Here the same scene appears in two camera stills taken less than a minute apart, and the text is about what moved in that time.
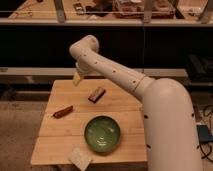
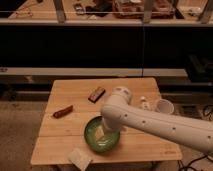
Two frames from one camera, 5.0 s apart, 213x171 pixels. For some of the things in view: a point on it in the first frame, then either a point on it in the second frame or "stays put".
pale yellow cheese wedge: x=76 y=79 → x=99 y=133
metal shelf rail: x=75 y=71 stays put
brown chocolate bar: x=97 y=94 stays put
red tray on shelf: x=134 y=9 stays put
